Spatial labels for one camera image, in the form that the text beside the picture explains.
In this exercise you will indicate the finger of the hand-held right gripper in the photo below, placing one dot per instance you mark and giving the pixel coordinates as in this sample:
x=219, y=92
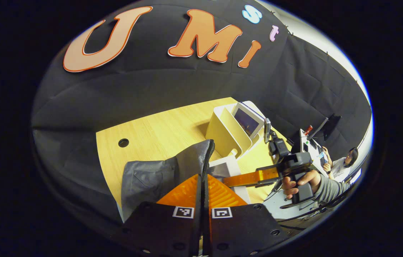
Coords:
x=251, y=178

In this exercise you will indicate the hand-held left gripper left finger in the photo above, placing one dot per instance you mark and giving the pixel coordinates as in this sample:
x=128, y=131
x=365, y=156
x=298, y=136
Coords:
x=158, y=228

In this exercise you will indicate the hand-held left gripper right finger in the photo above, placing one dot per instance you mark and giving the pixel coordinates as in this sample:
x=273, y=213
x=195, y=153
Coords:
x=244, y=228

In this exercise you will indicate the white bookshelf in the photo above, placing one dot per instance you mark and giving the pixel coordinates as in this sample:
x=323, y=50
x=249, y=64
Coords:
x=223, y=135

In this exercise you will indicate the grey schoolbag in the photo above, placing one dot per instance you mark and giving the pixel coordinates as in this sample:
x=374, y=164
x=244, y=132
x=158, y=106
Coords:
x=158, y=175

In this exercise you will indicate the blue spine book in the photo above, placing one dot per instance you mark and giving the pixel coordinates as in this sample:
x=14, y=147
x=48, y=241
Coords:
x=247, y=123

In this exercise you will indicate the black monitor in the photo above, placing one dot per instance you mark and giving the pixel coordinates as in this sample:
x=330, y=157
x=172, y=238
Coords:
x=332, y=123

